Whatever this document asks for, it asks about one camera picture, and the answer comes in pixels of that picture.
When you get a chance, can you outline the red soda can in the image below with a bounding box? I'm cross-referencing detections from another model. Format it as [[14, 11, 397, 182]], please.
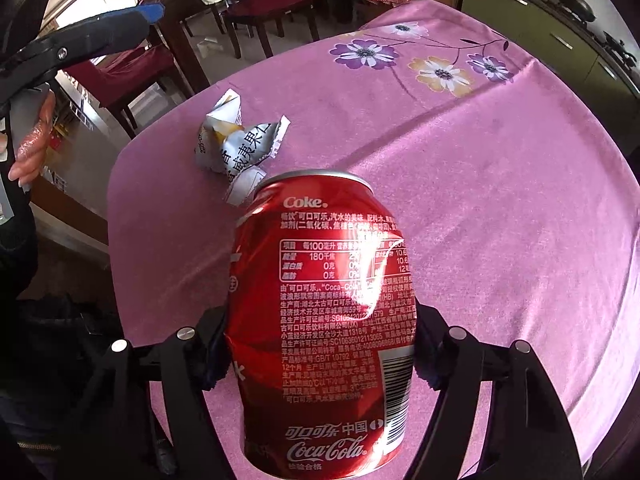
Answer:
[[224, 170, 418, 479]]

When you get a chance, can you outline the pink floral tablecloth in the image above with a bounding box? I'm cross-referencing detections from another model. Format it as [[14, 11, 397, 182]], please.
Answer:
[[107, 0, 640, 480]]

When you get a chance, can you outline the person's dark jacket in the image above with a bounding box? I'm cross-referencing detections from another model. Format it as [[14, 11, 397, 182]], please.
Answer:
[[0, 200, 168, 480]]

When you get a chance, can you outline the dark wooden chair red seat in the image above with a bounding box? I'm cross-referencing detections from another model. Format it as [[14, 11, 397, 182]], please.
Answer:
[[62, 42, 212, 141], [220, 0, 321, 59]]

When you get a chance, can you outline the person's left hand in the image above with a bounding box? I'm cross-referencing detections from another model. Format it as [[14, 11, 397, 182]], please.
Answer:
[[9, 91, 57, 192]]

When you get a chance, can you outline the crumpled white printed wrapper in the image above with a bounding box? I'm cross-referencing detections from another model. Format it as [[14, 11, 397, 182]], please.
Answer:
[[192, 89, 293, 206]]

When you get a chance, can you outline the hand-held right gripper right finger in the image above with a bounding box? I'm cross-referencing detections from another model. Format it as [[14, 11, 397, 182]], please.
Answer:
[[402, 305, 583, 480]]

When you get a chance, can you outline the olive green cabinet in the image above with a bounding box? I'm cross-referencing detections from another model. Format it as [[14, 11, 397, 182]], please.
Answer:
[[460, 0, 640, 133]]

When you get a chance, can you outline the black wok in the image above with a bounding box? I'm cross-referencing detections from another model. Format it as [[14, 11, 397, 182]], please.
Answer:
[[598, 32, 640, 69], [552, 0, 599, 24]]

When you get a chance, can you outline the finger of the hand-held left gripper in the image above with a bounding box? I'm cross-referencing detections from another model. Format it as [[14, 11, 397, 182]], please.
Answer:
[[21, 2, 166, 75]]

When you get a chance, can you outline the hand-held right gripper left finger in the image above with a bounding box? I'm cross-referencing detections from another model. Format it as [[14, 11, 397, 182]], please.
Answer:
[[75, 305, 242, 480]]

